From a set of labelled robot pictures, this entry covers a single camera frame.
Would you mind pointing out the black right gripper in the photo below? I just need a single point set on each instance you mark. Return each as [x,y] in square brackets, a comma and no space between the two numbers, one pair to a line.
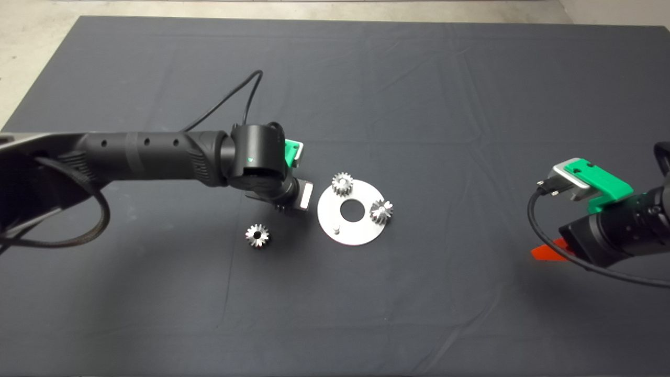
[607,235]

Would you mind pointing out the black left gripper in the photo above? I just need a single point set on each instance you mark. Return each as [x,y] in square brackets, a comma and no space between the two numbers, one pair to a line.
[282,193]

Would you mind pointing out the large steel gear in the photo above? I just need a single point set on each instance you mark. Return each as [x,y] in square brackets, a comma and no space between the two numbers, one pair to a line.
[281,208]

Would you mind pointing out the small steel gear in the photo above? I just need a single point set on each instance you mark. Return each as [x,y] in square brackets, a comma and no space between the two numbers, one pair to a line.
[263,239]
[381,212]
[342,185]

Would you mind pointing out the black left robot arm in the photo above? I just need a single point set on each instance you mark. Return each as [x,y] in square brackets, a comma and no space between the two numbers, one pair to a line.
[146,157]

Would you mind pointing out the round metal plate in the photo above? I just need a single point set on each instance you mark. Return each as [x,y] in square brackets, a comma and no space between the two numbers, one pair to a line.
[366,230]

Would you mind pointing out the dark grey table cloth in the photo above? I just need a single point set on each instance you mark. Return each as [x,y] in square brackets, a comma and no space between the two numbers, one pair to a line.
[445,104]

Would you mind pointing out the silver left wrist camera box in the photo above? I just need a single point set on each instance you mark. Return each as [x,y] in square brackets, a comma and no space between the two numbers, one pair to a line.
[298,156]

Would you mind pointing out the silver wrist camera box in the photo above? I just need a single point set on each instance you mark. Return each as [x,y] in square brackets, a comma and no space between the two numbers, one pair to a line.
[298,156]
[568,180]

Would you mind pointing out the green left camera mount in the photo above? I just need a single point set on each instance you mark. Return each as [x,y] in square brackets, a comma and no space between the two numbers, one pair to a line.
[290,152]

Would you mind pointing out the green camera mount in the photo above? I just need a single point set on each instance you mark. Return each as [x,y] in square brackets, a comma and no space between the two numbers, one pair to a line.
[290,152]
[607,186]

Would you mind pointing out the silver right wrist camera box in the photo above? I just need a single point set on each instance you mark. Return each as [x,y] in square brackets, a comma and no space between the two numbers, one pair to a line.
[568,180]

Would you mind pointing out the green right camera mount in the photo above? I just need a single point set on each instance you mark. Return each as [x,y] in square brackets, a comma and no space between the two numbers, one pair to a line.
[607,186]

